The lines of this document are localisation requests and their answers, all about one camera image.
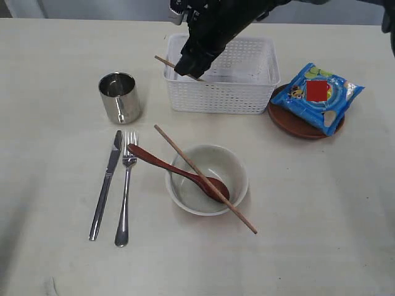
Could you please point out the silver table knife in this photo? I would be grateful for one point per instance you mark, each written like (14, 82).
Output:
(111, 166)

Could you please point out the white perforated plastic basket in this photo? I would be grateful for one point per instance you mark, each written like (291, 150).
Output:
(241, 80)

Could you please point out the wooden chopstick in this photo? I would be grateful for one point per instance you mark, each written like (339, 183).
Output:
(206, 181)
(167, 63)

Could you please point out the blue chips bag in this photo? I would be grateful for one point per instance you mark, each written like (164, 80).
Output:
(318, 97)

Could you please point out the brown round plate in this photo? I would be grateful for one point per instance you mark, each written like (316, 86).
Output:
(290, 123)

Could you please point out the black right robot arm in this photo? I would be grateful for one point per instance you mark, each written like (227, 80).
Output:
(335, 12)

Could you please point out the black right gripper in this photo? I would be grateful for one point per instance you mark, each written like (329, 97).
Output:
(212, 25)

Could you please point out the dark red wooden spoon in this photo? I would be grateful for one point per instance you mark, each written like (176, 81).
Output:
(196, 179)

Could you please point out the silver fork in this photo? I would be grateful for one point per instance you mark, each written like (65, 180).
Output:
(128, 161)

